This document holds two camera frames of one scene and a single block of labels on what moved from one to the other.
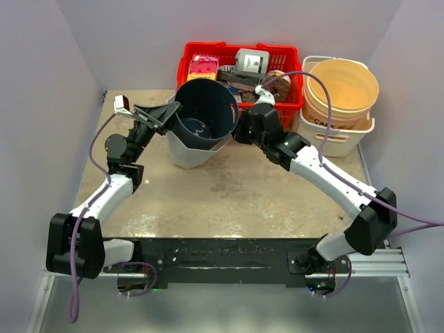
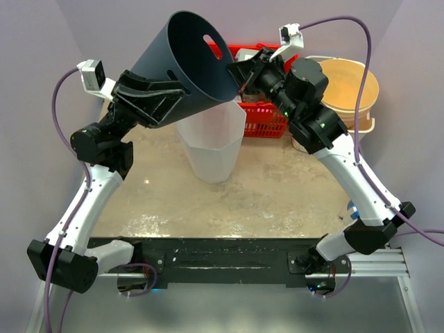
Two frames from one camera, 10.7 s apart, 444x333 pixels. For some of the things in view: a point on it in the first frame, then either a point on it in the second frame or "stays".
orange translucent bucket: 354,89 stays
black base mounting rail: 221,260 stays
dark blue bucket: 209,112 → 189,48
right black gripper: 247,125 → 257,68
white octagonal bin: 185,156 → 212,139
